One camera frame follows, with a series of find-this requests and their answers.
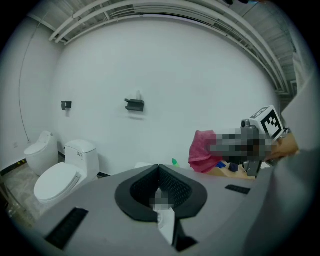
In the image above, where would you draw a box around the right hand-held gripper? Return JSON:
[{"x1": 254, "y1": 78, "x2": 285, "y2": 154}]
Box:
[{"x1": 210, "y1": 105, "x2": 288, "y2": 180}]

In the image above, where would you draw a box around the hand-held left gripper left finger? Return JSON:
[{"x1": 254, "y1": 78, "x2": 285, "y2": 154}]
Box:
[{"x1": 114, "y1": 164, "x2": 160, "y2": 223}]

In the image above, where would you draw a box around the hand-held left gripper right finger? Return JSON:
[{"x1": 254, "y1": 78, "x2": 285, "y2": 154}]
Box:
[{"x1": 159, "y1": 164, "x2": 208, "y2": 252}]

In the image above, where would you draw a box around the pink cloth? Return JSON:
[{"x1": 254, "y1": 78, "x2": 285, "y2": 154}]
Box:
[{"x1": 188, "y1": 129, "x2": 223, "y2": 174}]

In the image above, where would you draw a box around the white toilet with tank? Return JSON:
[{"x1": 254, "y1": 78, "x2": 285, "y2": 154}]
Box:
[{"x1": 33, "y1": 139, "x2": 100, "y2": 205}]

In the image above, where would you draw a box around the round white toilet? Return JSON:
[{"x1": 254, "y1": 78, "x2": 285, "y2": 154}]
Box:
[{"x1": 23, "y1": 130, "x2": 59, "y2": 177}]

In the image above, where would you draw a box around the white table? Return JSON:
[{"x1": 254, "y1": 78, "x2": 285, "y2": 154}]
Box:
[{"x1": 134, "y1": 161, "x2": 161, "y2": 170}]

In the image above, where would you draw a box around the large cardboard box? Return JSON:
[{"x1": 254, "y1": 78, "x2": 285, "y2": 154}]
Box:
[{"x1": 207, "y1": 159, "x2": 257, "y2": 181}]

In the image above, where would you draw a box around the person's grey hoodie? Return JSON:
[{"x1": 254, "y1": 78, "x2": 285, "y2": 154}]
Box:
[{"x1": 247, "y1": 69, "x2": 320, "y2": 256}]

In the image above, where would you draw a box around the row of white ceiling pipes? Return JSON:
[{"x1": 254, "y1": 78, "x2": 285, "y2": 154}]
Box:
[{"x1": 48, "y1": 0, "x2": 298, "y2": 96}]

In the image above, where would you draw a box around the black wall shelf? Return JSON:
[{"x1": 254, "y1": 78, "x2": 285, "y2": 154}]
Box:
[{"x1": 124, "y1": 98, "x2": 145, "y2": 113}]

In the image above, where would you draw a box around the thin wall cable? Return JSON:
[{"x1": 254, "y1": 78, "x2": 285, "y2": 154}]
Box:
[{"x1": 18, "y1": 14, "x2": 38, "y2": 143}]

